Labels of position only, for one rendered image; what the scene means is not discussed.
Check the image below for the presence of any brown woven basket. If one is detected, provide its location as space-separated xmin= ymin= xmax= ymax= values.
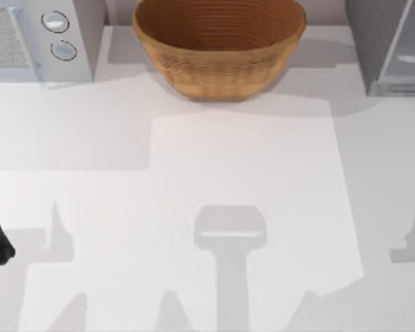
xmin=131 ymin=0 xmax=308 ymax=102

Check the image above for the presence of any pale microwave oven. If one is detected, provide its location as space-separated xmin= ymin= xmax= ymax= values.
xmin=0 ymin=0 xmax=109 ymax=90

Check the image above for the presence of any plain round microwave knob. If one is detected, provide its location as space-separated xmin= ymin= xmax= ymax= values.
xmin=50 ymin=39 xmax=78 ymax=62

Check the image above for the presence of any grey cabinet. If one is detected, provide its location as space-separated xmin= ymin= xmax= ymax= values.
xmin=344 ymin=0 xmax=415 ymax=99

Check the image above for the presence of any microwave knob with white bar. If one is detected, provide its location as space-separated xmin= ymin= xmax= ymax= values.
xmin=40 ymin=10 xmax=71 ymax=34

